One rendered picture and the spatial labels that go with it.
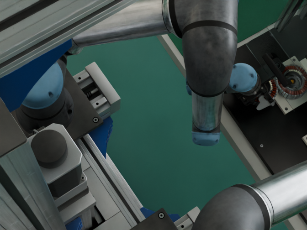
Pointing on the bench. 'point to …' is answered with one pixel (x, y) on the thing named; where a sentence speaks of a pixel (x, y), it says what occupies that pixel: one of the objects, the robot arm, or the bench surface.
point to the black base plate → (270, 127)
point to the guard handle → (276, 70)
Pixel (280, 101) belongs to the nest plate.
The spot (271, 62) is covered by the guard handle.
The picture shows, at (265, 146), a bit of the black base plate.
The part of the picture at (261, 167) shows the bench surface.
